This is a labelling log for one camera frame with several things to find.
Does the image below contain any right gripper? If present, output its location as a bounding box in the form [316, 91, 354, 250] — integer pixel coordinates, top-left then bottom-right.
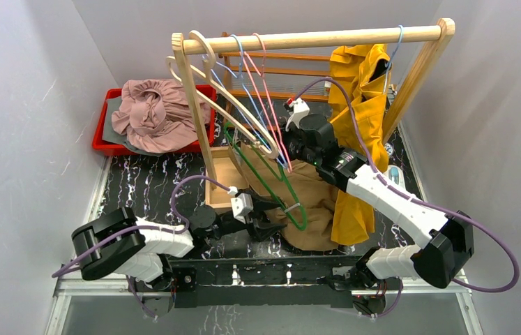
[262, 121, 321, 167]

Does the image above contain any blue wire hanger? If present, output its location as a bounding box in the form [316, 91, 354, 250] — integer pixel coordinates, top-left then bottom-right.
[202, 33, 289, 168]

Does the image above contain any beige wooden hanger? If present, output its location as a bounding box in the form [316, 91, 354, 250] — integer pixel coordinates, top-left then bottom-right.
[165, 29, 280, 161]

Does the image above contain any green hanger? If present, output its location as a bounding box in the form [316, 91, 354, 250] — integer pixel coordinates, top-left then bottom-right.
[222, 121, 309, 232]

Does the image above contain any brown skirt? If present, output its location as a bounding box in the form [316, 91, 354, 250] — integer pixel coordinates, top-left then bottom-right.
[228, 144, 338, 251]

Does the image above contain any pink hanger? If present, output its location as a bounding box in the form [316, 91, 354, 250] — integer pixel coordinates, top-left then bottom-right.
[241, 32, 292, 172]

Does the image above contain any pink skirt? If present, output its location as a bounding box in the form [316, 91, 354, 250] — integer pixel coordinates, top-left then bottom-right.
[111, 79, 197, 154]

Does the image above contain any grey pleated skirt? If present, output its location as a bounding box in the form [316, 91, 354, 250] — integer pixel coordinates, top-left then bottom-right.
[94, 96, 147, 156]

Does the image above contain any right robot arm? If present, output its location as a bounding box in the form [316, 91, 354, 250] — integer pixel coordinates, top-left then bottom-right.
[283, 112, 474, 290]

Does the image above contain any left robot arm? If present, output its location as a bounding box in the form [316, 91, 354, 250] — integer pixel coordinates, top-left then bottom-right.
[71, 189, 285, 290]

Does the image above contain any yellow skirt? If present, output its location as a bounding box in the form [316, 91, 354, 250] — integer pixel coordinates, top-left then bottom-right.
[328, 44, 389, 246]

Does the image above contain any light blue hanger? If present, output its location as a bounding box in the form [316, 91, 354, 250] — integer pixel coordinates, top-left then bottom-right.
[382, 24, 405, 95]

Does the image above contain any wooden clothes rack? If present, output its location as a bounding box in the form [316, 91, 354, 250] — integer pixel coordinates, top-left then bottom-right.
[171, 17, 456, 216]

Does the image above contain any orange wooden shelf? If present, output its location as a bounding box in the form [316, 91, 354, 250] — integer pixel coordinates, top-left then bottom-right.
[214, 47, 334, 132]

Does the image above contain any white teal object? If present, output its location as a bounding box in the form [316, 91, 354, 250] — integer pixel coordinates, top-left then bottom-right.
[384, 165, 406, 189]

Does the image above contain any red plastic bin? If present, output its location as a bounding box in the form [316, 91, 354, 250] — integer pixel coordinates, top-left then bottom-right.
[91, 84, 218, 156]

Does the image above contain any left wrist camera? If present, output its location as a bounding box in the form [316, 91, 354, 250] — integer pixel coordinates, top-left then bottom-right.
[227, 186, 254, 223]

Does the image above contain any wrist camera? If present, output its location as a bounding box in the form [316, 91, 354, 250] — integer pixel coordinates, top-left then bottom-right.
[284, 98, 310, 131]
[227, 186, 254, 223]

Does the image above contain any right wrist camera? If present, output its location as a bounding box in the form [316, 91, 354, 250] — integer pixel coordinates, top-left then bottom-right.
[284, 98, 310, 131]

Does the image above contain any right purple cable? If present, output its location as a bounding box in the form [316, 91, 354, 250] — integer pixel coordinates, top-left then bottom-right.
[293, 77, 521, 294]

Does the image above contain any purple cable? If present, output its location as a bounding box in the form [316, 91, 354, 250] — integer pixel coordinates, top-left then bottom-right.
[51, 174, 234, 320]
[293, 77, 521, 294]

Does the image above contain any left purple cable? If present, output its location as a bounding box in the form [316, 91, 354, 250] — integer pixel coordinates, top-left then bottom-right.
[51, 174, 234, 320]

